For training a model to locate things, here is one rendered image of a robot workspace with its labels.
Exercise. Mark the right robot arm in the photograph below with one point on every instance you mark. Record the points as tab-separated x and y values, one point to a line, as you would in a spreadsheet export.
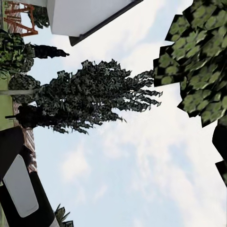
23	197

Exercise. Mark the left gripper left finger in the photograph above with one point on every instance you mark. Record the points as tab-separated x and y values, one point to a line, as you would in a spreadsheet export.
11	142

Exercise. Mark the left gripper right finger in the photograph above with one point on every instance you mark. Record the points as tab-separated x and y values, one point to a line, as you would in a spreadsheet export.
219	140

